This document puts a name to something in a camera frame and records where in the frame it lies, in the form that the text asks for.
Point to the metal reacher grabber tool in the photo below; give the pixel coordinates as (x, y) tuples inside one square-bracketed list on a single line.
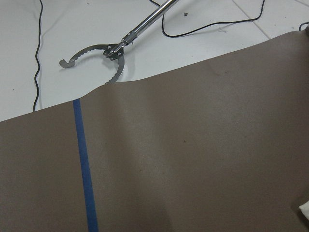
[(116, 51)]

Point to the cream long-sleeve printed shirt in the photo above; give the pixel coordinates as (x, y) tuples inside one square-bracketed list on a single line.
[(304, 208)]

